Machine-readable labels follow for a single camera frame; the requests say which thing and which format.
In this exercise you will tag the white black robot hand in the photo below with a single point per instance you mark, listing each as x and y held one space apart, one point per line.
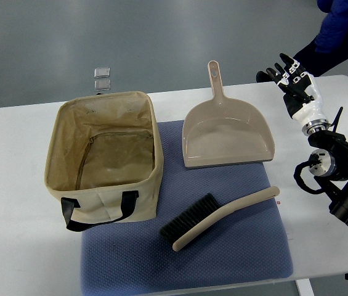
301 95

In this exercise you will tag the pink hand broom black bristles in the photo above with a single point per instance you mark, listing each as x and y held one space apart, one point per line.
204 213

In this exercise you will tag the yellow fabric storage bag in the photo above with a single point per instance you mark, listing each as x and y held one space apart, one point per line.
105 160

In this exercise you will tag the person in blue jacket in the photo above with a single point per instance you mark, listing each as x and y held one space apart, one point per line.
330 47

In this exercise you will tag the pink plastic dustpan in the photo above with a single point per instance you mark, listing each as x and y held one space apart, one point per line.
225 131

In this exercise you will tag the upper clear floor plate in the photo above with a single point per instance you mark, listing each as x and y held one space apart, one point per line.
102 72

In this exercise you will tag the blue textured cushion mat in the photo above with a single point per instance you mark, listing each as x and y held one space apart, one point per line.
248 245

